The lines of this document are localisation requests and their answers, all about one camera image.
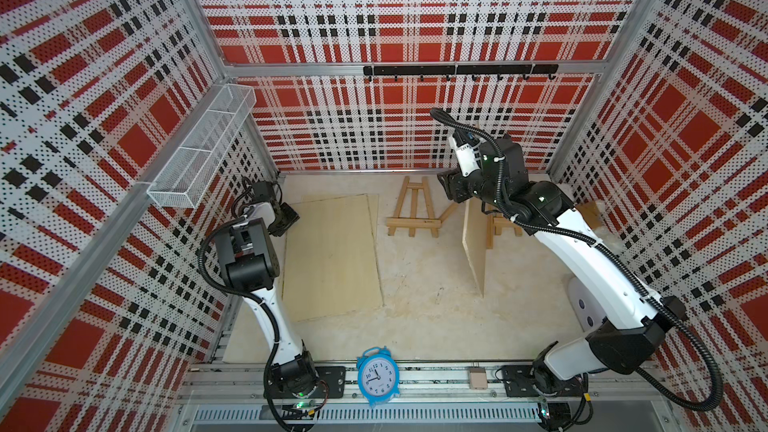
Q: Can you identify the wooden easel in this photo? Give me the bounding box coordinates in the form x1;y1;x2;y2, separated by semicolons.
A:
486;212;523;250
385;176;441;238
438;202;458;223

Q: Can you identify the plywood board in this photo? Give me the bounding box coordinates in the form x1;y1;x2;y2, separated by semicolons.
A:
366;194;379;241
462;198;487;296
282;195;383;322

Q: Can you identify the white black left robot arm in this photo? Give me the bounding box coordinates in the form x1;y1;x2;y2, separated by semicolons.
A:
197;176;320;398

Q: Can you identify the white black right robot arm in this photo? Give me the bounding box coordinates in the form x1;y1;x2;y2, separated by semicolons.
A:
438;131;725;412

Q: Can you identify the white teddy bear brown hoodie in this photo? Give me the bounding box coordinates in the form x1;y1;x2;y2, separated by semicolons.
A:
576;200;626;254

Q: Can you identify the lavender toy toaster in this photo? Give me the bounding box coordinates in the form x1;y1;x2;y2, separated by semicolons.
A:
567;277;606;332

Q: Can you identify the blue alarm clock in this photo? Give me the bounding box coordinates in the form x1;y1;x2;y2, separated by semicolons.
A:
356;347;400;408

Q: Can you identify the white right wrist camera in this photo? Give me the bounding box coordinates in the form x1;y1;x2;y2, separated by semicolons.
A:
449;129;480;177

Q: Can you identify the white wire mesh basket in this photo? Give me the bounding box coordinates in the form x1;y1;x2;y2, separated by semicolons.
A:
148;84;256;209

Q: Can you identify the black hook rail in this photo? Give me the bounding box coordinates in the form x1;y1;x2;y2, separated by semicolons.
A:
362;63;560;79

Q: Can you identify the small beige box on rail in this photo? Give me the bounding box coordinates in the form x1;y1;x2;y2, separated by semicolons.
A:
468;367;488;390

